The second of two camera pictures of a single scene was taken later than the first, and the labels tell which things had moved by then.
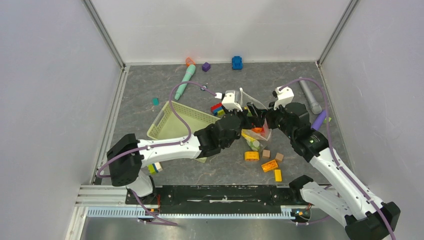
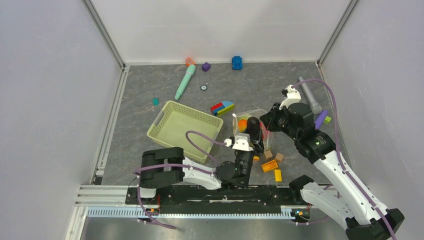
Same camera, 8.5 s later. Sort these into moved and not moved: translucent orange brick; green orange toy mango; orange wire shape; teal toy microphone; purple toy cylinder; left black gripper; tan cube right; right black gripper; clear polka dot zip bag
Moved: green orange toy mango; left black gripper; clear polka dot zip bag
Not moved: translucent orange brick; right black gripper; purple toy cylinder; tan cube right; teal toy microphone; orange wire shape
